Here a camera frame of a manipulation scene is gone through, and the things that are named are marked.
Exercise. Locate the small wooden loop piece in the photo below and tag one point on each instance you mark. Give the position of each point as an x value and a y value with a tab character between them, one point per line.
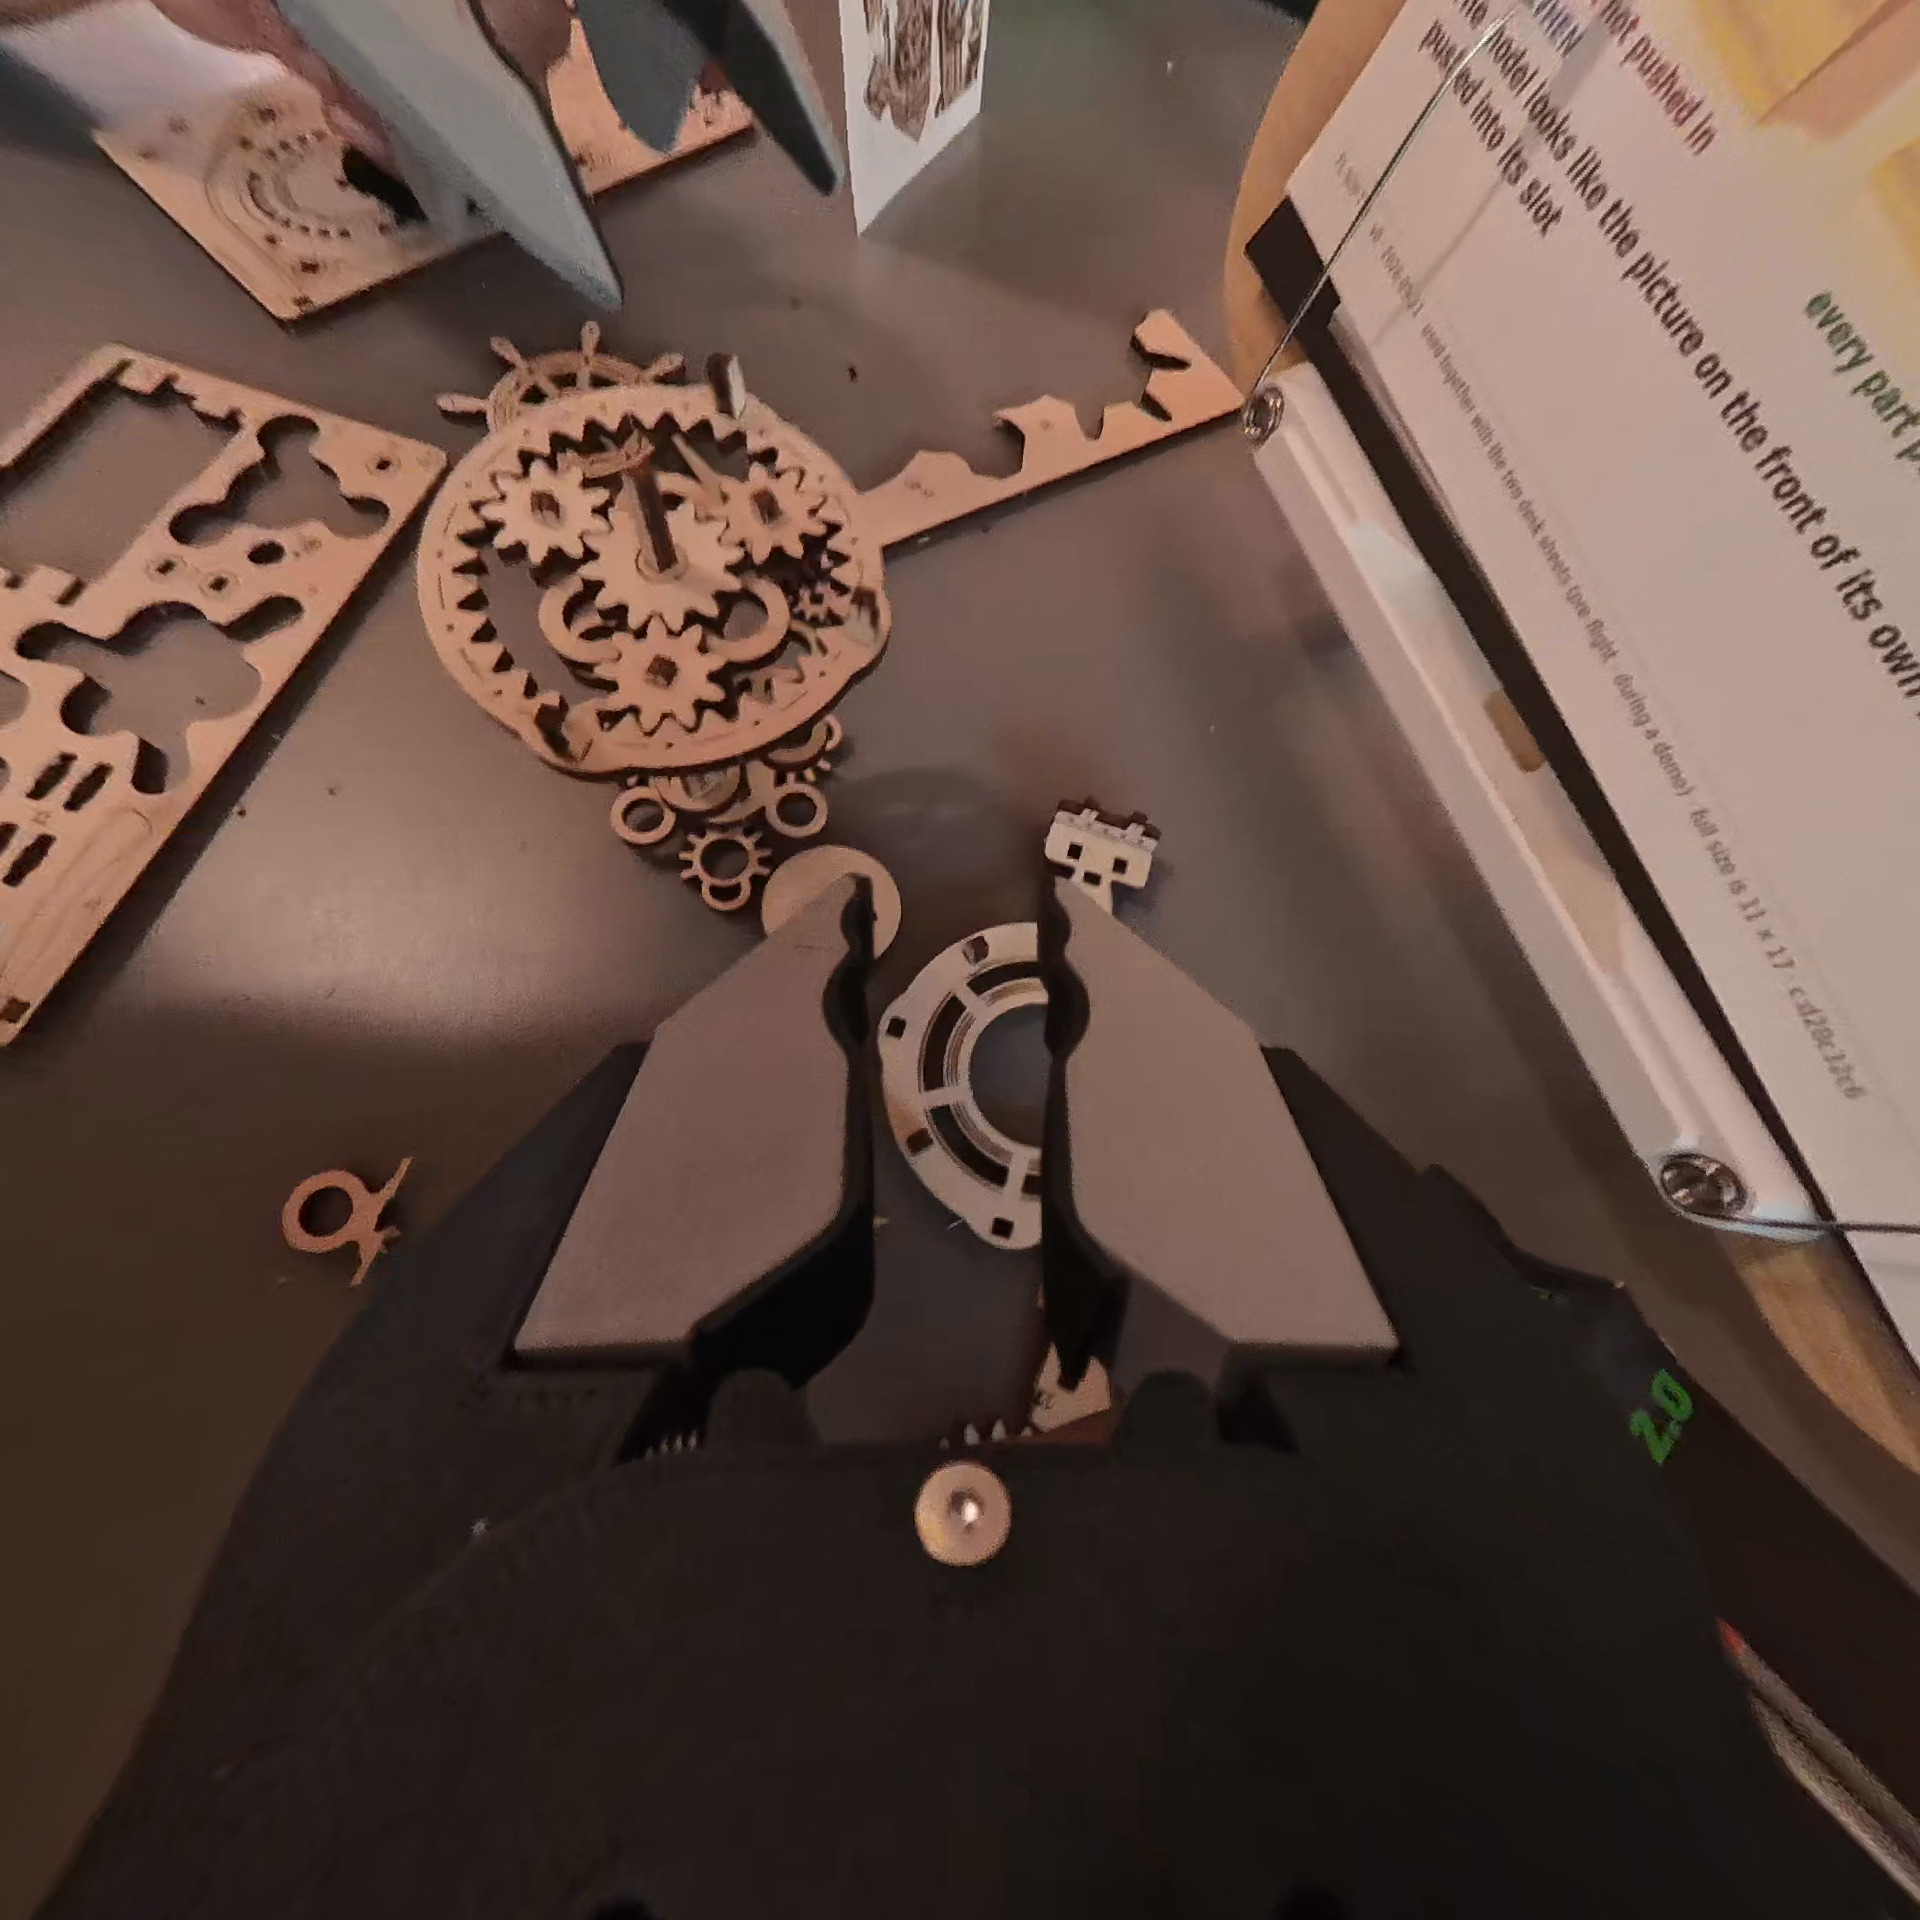
353	1220

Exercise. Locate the round wooden frame with tab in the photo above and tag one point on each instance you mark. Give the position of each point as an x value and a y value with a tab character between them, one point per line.
938	1079

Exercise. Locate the small wooden sheet with dial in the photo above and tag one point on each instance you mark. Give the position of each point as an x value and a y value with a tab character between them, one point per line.
225	194

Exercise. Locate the jagged wooden offcut strip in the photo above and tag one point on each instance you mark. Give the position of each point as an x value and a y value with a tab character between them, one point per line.
1050	428

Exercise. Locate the white illustrated booklet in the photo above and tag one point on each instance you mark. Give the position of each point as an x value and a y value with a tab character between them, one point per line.
907	89

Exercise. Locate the small wooden piece with holes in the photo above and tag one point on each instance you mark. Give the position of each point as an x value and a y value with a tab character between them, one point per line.
1067	1388

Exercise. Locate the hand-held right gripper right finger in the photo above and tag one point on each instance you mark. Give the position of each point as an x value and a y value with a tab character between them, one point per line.
1201	1172

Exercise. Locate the wooden disc with square hole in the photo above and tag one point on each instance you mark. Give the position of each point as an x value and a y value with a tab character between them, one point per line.
885	902

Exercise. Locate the plain wooden part sheet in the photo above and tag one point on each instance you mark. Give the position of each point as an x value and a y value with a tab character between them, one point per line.
704	128

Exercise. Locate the printed instruction sheet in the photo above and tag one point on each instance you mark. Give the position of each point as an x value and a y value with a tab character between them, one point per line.
1650	376

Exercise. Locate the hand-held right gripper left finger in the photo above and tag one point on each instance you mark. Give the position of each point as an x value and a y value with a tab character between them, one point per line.
690	1156

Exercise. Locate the large punched-out wooden sheet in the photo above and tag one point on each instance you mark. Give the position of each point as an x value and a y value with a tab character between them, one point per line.
225	495

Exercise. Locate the light wooden stand board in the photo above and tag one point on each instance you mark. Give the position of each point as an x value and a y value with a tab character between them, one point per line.
1305	89

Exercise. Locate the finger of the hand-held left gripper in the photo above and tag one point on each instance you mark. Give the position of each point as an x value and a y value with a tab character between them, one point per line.
749	60
450	119

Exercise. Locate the cluster of small wooden rings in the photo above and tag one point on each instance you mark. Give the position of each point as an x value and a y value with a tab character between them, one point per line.
728	839

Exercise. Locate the round wooden gear assembly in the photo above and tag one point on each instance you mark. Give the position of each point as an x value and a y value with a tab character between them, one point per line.
660	578

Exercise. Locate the black model kit box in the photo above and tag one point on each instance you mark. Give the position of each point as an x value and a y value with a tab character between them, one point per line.
1665	1412

